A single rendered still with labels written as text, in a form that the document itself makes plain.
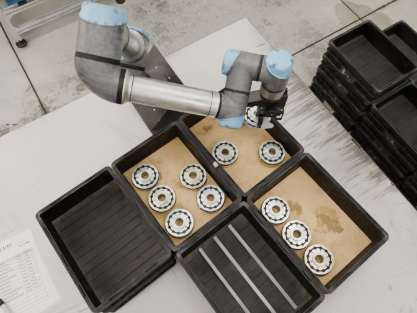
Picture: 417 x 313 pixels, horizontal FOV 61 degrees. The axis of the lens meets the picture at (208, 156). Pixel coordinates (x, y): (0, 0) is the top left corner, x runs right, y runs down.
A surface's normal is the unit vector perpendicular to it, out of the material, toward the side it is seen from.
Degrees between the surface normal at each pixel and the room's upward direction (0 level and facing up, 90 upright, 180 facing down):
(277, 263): 0
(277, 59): 0
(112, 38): 61
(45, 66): 0
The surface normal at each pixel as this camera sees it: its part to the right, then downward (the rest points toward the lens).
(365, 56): 0.00, -0.40
